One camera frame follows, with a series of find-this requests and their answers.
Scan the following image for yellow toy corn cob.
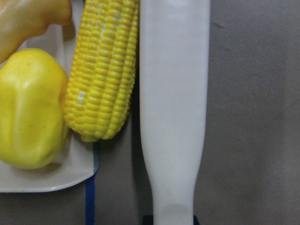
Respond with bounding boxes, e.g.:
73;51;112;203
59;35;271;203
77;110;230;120
64;0;140;142

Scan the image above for beige hand brush black bristles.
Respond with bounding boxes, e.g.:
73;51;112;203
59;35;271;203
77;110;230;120
139;0;210;225

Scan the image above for yellow toy bell pepper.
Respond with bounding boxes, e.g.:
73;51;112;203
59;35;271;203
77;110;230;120
0;48;68;169

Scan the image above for tan toy ginger root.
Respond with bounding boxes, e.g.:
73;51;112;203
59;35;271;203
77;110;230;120
0;0;72;62

